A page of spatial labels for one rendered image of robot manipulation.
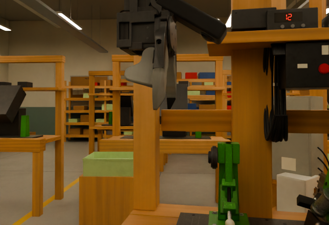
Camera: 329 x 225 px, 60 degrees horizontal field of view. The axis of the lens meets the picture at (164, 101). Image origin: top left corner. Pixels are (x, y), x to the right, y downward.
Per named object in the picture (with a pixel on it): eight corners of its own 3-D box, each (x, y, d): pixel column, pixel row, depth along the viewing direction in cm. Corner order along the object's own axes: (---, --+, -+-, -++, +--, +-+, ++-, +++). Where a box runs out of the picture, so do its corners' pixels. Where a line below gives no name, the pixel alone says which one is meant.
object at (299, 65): (343, 87, 90) (342, 39, 90) (286, 87, 93) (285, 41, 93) (328, 89, 102) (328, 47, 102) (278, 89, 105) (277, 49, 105)
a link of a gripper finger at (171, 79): (147, 101, 54) (141, 54, 50) (178, 101, 52) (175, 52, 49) (143, 109, 51) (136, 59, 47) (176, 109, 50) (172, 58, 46)
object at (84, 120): (147, 142, 998) (147, 79, 1001) (62, 142, 1015) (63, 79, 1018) (148, 140, 1052) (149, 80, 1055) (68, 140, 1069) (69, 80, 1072)
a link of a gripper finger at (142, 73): (122, 109, 40) (131, 56, 44) (164, 109, 39) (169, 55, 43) (115, 99, 37) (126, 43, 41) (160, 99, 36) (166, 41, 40)
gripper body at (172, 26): (131, 59, 50) (131, -10, 50) (180, 58, 48) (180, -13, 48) (115, 51, 42) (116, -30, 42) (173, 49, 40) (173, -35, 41)
